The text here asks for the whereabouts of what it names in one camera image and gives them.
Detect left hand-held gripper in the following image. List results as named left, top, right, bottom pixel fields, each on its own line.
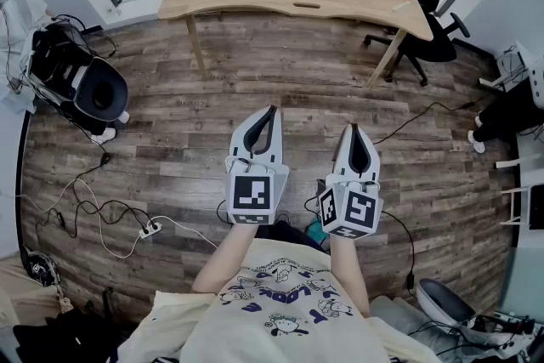
left=224, top=105, right=291, bottom=226

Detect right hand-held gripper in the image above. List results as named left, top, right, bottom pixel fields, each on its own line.
left=317, top=122, right=384, bottom=241

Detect person's left forearm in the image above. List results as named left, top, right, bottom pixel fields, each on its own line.
left=190, top=223, right=260, bottom=294

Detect person's right forearm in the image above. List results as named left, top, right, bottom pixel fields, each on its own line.
left=329, top=233, right=371, bottom=318

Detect teal shoe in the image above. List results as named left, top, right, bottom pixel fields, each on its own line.
left=305, top=218, right=329, bottom=252

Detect person's black trousers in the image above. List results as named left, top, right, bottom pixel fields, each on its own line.
left=254, top=219, right=318, bottom=247

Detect wooden table leg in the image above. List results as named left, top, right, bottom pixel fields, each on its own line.
left=185, top=12, right=208, bottom=78
left=365, top=28, right=407, bottom=88

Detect white power strip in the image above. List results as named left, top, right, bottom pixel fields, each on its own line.
left=139, top=219, right=163, bottom=239

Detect white metal rack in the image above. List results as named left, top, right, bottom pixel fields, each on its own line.
left=495, top=152, right=544, bottom=230

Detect cream printed shirt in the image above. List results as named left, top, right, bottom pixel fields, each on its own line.
left=116, top=237, right=443, bottom=363

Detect white rounded appliance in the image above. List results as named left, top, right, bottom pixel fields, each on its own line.
left=515, top=40, right=544, bottom=107

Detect black equipment pile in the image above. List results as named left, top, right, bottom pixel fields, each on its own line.
left=29, top=25, right=93, bottom=103

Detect black patterned pouch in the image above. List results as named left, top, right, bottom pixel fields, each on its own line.
left=23, top=250, right=61, bottom=288

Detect black bag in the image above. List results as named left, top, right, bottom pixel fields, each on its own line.
left=12, top=305, right=124, bottom=363

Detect cardboard box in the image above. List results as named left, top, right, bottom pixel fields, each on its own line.
left=0, top=258, right=65, bottom=328

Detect long black cable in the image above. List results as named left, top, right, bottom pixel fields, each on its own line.
left=372, top=95, right=492, bottom=146

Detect white floor cable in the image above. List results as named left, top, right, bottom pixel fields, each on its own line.
left=16, top=178, right=220, bottom=260

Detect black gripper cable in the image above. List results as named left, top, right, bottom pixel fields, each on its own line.
left=380, top=208, right=417, bottom=298

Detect black floor cable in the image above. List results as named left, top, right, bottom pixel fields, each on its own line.
left=36, top=150, right=156, bottom=241

